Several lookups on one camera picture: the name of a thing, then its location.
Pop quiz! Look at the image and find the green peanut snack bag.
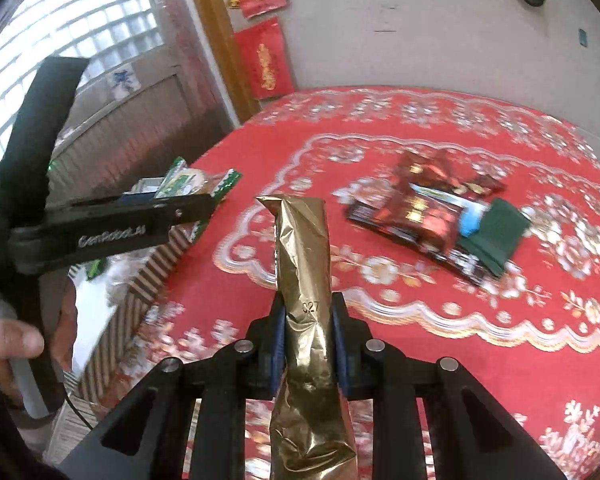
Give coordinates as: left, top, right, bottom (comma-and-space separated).
154, 157, 242, 247

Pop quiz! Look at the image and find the gold foil snack packet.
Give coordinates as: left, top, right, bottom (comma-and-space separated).
258, 194, 358, 479

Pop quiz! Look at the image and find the dark green snack packet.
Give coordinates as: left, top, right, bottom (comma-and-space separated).
457, 198, 530, 278

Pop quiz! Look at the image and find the red gold snack packet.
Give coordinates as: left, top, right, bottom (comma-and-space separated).
374, 188, 463, 255

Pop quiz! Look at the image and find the blue white snack packet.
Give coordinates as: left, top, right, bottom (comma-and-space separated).
411, 184, 490, 237

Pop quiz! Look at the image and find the dark red small packet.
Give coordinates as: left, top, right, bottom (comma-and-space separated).
453, 174, 506, 200

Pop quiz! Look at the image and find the black long snack bar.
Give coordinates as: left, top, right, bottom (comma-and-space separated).
344, 200, 491, 287

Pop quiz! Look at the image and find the person's left hand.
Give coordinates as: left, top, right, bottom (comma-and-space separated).
0, 284, 79, 406

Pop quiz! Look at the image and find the striped white cardboard box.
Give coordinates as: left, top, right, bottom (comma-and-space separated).
66, 222, 204, 403

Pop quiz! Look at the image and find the blue flower sticker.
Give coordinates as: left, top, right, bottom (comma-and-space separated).
107, 64, 142, 101

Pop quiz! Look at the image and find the glass block window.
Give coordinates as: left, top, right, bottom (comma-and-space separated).
0, 0, 163, 161

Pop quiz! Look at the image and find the red floral tablecloth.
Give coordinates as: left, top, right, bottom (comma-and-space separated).
102, 89, 600, 479

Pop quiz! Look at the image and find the lower red wall banner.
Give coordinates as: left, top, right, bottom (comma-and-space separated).
234, 16, 294, 101

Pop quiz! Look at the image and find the wooden door frame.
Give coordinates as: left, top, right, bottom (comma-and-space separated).
193, 0, 260, 128

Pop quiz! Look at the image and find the small blue wall sticker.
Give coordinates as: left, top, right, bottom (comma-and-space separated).
579, 28, 588, 48

